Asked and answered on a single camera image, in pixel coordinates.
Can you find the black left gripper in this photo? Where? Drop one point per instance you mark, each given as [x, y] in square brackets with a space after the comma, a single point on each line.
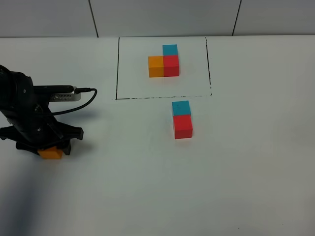
[32, 132]

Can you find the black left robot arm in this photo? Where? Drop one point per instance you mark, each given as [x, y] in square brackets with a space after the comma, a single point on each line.
[17, 93]

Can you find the template orange cube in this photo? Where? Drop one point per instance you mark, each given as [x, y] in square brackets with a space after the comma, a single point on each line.
[155, 66]

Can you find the template red cube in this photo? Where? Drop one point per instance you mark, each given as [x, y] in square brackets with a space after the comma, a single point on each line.
[171, 66]

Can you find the template blue cube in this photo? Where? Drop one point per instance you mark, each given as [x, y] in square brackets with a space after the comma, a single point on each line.
[170, 50]

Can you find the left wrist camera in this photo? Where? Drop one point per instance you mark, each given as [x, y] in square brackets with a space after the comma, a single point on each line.
[64, 94]

